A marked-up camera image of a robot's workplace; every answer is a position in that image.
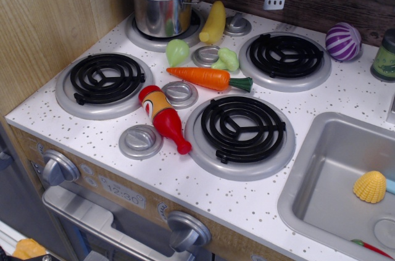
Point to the light blue object in sink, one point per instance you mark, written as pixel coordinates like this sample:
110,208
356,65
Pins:
390,184

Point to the grey stovetop knob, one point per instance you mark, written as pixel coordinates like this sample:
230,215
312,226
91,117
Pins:
180,94
205,56
140,142
237,25

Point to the front left black burner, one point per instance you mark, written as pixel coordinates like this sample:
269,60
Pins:
102,86

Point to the black burner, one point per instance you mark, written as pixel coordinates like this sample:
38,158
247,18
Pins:
240,138
102,86
284,62

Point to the yellow toy squash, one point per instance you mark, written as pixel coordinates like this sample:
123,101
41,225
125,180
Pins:
214,27

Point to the middle grey stovetop knob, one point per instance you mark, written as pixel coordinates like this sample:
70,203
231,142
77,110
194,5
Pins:
180,94

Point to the stainless steel pot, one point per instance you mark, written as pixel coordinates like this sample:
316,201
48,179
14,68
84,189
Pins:
163,18

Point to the upper grey stovetop knob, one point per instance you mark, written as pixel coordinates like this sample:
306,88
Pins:
205,56

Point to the red toy chili pepper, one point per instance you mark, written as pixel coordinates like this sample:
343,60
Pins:
371,247

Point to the green toy can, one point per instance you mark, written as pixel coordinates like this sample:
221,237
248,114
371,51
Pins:
383,65

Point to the orange toy carrot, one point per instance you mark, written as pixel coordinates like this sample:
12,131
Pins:
219,80

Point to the green toy broccoli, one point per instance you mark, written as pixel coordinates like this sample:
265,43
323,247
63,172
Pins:
227,60

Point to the front right black burner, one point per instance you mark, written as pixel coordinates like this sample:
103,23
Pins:
240,138

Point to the back right black burner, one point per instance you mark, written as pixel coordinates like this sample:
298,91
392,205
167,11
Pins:
284,62

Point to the orange object bottom left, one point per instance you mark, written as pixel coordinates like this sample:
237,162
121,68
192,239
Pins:
28,248

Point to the silver oven door handle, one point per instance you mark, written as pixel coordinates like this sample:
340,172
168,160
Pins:
99,228

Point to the yellow toy corn piece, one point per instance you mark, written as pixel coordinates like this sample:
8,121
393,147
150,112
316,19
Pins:
370,187

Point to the grey metal sink basin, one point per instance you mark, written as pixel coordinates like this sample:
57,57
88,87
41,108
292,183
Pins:
318,200

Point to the silver oven knob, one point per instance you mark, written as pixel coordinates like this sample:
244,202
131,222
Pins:
58,168
186,231

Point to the back grey stovetop knob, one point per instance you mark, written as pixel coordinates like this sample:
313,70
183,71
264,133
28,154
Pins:
237,25

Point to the front grey stovetop knob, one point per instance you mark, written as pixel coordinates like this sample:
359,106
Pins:
140,142

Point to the purple striped toy cabbage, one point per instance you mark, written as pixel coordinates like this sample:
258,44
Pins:
343,42

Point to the left silver oven knob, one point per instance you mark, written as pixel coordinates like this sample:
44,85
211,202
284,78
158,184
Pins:
58,168

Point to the right silver oven knob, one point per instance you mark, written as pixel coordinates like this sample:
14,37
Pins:
186,231

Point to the light green toy pear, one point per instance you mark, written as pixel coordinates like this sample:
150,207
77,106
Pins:
177,51

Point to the red toy ketchup bottle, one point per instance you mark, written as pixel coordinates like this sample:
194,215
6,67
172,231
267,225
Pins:
164,117

